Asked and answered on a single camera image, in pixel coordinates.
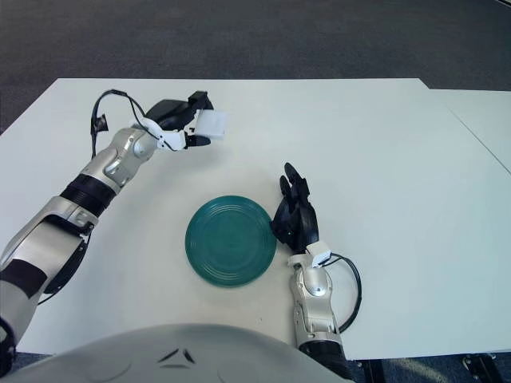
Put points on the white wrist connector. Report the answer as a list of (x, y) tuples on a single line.
[(319, 253), (171, 139)]

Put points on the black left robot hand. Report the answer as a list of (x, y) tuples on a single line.
[(171, 113)]

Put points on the white right wrist connector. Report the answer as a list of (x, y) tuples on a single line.
[(319, 253)]

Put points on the white left wrist connector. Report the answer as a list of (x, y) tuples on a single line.
[(171, 139)]

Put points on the teal ribbed plate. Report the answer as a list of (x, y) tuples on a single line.
[(229, 243)]

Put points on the grey robot torso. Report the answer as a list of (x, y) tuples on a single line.
[(120, 355)]

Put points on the black table caster foot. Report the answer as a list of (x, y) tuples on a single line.
[(479, 367)]

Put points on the white square charger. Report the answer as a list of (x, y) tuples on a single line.
[(213, 124)]

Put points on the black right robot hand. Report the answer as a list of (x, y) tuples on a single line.
[(301, 223)]

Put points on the black table leg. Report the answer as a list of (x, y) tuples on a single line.
[(373, 371)]

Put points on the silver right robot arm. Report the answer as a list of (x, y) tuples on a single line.
[(315, 307)]

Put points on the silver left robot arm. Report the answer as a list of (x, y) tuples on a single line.
[(52, 235)]

